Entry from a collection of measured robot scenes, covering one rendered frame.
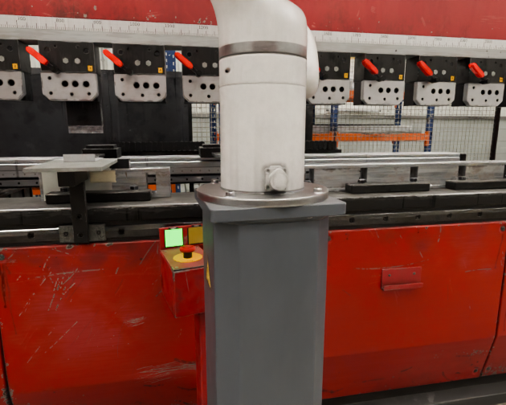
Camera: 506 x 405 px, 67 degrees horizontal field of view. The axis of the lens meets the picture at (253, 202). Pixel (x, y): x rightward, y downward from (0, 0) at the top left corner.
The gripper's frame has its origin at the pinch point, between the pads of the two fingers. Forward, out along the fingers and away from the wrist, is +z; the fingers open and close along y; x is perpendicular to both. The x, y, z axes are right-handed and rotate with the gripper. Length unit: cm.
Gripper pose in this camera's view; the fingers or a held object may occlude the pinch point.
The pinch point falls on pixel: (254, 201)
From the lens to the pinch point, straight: 78.8
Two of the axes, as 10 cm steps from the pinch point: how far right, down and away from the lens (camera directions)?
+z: -0.4, 9.6, 2.7
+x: 9.1, -0.8, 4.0
